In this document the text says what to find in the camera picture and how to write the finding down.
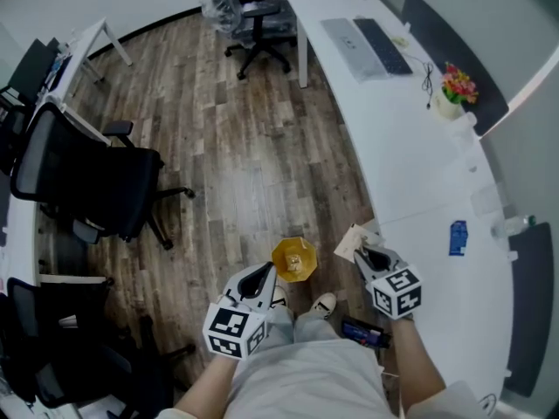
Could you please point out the person's right white shoe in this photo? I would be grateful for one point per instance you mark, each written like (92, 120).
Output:
(324, 304)

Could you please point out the black device with blue label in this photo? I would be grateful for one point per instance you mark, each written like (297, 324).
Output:
(362, 332)

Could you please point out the person's white shoe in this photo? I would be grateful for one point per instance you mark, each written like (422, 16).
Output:
(324, 304)
(279, 296)

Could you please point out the person's left white shoe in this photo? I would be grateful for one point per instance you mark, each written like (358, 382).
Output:
(279, 296)

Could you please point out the white desk leg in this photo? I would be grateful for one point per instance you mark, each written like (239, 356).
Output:
(302, 59)

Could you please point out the black keyboard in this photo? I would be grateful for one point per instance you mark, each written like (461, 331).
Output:
(384, 48)

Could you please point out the silver laptop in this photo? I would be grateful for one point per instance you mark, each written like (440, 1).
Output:
(349, 46)

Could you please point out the blue packet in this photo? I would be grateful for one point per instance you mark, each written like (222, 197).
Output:
(458, 238)

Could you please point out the plastic-wrapped office chair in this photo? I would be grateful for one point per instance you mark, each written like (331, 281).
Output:
(220, 2)

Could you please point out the clear plastic container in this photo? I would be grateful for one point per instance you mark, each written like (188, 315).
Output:
(489, 201)

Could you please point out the potted colourful flowers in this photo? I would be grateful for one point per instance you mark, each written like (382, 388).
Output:
(452, 98)

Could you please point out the vertical light strip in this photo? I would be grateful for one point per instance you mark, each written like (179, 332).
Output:
(519, 96)

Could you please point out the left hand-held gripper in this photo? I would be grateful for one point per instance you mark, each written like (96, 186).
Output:
(231, 330)

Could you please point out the person's white shirt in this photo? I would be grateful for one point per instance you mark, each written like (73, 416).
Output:
(305, 386)

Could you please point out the small white office desk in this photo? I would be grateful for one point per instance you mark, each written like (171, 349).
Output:
(94, 31)

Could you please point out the beige packet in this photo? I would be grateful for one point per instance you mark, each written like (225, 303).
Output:
(351, 240)

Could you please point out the person's right forearm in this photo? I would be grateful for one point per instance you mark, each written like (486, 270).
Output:
(415, 360)

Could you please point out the black mesh office chair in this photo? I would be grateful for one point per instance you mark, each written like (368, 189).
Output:
(87, 177)

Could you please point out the dark grey desk divider panel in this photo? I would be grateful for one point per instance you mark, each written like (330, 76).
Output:
(32, 70)
(530, 312)
(458, 68)

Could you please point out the translucent white cup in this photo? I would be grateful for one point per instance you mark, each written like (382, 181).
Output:
(471, 120)

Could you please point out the person's left forearm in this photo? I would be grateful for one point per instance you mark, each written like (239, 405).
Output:
(205, 386)

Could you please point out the clear plastic water bottle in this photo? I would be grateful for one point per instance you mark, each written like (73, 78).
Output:
(511, 226)

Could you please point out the white panel bracket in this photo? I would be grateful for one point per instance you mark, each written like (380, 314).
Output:
(513, 256)
(506, 373)

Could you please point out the yellow bin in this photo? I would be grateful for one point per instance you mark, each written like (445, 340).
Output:
(279, 251)

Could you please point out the small beige card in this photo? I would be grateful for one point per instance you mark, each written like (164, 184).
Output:
(399, 42)

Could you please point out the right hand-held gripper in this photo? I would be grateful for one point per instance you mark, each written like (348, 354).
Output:
(395, 293)

